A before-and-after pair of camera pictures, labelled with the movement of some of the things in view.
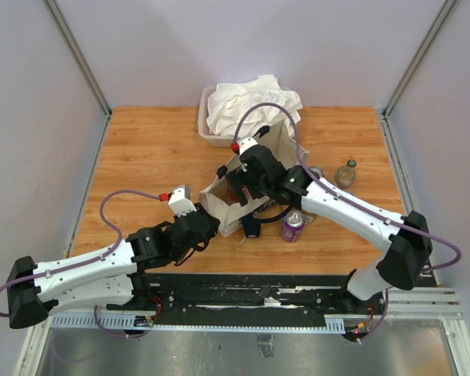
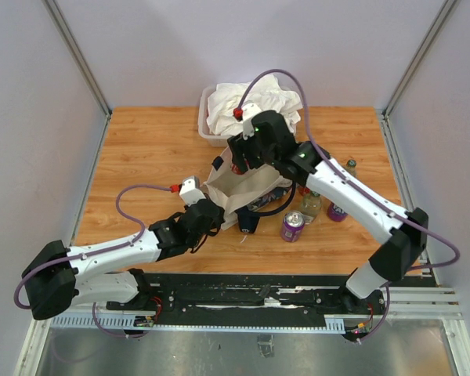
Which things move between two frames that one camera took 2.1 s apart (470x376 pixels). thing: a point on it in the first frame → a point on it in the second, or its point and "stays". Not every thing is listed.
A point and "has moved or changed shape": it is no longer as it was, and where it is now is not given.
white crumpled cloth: x=235 y=110 stays
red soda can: x=233 y=194 has moved or changed shape
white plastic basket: x=206 y=135 stays
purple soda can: x=292 y=226 stays
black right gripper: x=240 y=178 → x=239 y=146
